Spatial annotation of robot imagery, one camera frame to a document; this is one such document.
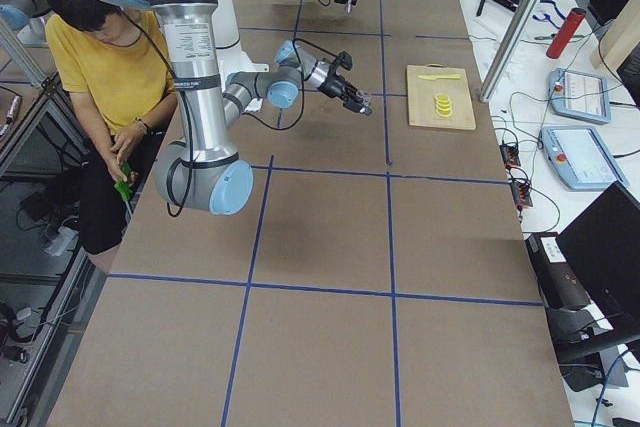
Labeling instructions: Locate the bamboo cutting board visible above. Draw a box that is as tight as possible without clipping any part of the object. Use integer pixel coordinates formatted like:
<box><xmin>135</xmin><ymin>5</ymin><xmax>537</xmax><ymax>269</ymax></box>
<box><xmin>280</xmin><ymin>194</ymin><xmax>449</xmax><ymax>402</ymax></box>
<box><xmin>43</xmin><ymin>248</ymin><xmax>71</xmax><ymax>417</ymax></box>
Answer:
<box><xmin>406</xmin><ymin>65</ymin><xmax>476</xmax><ymax>131</ymax></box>

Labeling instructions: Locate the yellow plastic knife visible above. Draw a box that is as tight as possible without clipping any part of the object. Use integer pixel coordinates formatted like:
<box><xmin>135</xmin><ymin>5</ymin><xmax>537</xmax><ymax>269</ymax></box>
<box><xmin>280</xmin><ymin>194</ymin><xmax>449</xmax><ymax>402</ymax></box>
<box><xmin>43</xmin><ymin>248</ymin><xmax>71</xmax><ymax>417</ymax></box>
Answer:
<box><xmin>416</xmin><ymin>74</ymin><xmax>462</xmax><ymax>81</ymax></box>

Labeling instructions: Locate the far teach pendant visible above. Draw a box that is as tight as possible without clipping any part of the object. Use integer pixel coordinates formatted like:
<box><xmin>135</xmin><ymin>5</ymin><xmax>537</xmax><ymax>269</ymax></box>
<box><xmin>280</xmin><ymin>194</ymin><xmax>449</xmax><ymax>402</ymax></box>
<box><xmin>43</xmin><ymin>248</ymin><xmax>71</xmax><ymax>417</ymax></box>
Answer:
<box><xmin>548</xmin><ymin>68</ymin><xmax>611</xmax><ymax>125</ymax></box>

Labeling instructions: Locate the teach pendant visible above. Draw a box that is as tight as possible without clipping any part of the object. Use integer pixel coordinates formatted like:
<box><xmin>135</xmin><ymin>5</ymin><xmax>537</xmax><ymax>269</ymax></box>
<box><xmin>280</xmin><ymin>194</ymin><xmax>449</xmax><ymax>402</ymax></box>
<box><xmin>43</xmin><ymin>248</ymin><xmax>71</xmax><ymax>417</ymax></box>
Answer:
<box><xmin>548</xmin><ymin>68</ymin><xmax>611</xmax><ymax>125</ymax></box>
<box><xmin>540</xmin><ymin>126</ymin><xmax>629</xmax><ymax>191</ymax></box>

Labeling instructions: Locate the red bottle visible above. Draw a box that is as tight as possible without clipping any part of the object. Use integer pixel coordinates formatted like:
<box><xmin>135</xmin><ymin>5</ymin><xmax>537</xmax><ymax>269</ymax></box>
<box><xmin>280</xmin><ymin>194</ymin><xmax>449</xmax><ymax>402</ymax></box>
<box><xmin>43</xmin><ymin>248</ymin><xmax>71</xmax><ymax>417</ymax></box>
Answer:
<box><xmin>545</xmin><ymin>7</ymin><xmax>586</xmax><ymax>59</ymax></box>

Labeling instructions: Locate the near teach pendant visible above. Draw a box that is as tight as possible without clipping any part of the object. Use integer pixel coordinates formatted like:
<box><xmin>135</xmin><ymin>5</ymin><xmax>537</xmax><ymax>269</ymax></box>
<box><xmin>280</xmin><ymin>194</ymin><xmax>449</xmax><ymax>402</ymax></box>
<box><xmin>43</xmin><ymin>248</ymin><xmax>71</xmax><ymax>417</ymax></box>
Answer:
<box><xmin>540</xmin><ymin>126</ymin><xmax>629</xmax><ymax>191</ymax></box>

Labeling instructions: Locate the person in yellow shirt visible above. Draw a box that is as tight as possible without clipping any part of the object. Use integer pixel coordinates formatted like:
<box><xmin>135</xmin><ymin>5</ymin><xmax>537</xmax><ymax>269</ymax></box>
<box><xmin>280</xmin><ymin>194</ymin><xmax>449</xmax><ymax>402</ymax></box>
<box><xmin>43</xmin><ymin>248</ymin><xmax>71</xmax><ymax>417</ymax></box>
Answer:
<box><xmin>46</xmin><ymin>0</ymin><xmax>178</xmax><ymax>272</ymax></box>

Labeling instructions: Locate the green handheld controller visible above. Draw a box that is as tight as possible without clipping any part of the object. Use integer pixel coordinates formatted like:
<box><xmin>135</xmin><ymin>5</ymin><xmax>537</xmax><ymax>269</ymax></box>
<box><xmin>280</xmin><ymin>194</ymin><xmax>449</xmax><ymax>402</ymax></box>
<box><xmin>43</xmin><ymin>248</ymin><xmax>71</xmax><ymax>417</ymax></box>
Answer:
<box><xmin>114</xmin><ymin>162</ymin><xmax>135</xmax><ymax>202</ymax></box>

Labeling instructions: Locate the black monitor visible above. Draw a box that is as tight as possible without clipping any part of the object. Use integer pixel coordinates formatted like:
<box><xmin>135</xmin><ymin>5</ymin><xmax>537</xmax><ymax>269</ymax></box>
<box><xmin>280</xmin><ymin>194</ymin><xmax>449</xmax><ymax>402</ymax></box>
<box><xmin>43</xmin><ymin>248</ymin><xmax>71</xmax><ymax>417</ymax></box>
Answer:
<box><xmin>556</xmin><ymin>181</ymin><xmax>639</xmax><ymax>363</ymax></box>

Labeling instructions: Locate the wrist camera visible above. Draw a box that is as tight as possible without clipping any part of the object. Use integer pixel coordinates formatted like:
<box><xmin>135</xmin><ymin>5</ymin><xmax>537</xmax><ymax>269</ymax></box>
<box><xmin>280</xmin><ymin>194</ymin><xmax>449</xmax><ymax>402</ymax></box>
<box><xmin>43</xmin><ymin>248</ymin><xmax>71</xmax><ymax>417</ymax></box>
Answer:
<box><xmin>335</xmin><ymin>51</ymin><xmax>353</xmax><ymax>71</ymax></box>

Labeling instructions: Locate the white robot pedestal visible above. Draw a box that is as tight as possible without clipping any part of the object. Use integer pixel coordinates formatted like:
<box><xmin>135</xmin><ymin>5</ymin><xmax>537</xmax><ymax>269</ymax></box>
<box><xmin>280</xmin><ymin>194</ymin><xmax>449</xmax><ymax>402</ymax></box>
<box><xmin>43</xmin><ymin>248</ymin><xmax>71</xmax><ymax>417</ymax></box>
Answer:
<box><xmin>212</xmin><ymin>0</ymin><xmax>269</xmax><ymax>77</ymax></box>

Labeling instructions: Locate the aluminium frame post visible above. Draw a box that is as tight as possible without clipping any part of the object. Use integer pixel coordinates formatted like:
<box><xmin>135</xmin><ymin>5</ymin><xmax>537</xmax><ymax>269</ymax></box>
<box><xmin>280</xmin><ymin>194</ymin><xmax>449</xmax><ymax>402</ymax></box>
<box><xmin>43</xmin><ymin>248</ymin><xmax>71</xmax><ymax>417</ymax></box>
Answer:
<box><xmin>479</xmin><ymin>0</ymin><xmax>539</xmax><ymax>103</ymax></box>

